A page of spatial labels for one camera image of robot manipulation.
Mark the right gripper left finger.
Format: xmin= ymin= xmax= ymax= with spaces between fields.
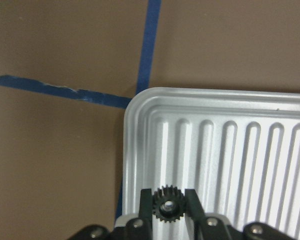
xmin=138 ymin=188 xmax=153 ymax=222

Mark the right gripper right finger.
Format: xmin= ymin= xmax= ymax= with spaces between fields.
xmin=184 ymin=188 xmax=205 ymax=220

